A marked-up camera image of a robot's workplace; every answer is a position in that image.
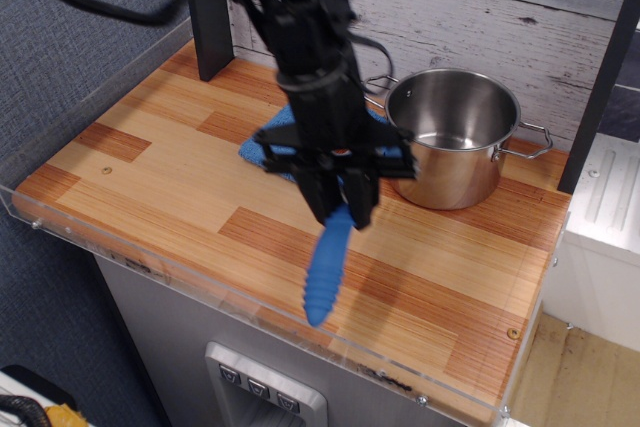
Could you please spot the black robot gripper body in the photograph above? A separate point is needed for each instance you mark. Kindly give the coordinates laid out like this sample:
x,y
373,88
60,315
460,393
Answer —
x,y
327,111

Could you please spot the clear acrylic table guard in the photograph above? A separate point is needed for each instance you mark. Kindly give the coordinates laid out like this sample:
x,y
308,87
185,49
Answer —
x,y
435,306

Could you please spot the grey cabinet with button panel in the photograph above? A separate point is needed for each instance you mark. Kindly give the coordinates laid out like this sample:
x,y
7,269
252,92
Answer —
x,y
213,367

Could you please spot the stainless steel pot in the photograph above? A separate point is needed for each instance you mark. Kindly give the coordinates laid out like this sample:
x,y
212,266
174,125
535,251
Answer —
x,y
465,124

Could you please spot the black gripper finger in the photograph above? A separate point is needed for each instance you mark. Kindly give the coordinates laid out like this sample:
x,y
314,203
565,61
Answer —
x,y
321,191
361,190

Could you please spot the white appliance at right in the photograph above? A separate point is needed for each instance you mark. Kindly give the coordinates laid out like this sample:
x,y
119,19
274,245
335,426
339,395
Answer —
x,y
593,280

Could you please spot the blue handled metal fork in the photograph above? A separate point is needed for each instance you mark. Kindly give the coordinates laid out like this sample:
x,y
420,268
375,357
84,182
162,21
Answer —
x,y
324,275

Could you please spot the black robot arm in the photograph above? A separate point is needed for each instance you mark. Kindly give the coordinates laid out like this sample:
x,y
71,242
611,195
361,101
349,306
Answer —
x,y
308,36

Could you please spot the plush sushi roll toy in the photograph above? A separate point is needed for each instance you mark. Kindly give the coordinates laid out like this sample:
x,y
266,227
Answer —
x,y
341,152

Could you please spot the black vertical post left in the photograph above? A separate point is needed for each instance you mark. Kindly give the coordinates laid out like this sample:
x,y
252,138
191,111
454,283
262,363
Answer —
x,y
212,36

